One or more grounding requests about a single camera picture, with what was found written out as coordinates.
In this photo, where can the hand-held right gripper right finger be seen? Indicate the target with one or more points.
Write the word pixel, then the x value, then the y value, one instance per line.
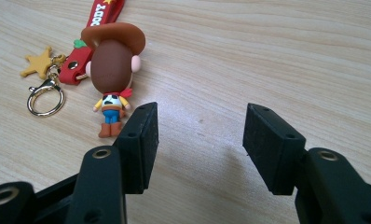
pixel 272 149

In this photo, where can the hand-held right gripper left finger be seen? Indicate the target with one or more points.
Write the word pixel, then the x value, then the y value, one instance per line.
pixel 140 146

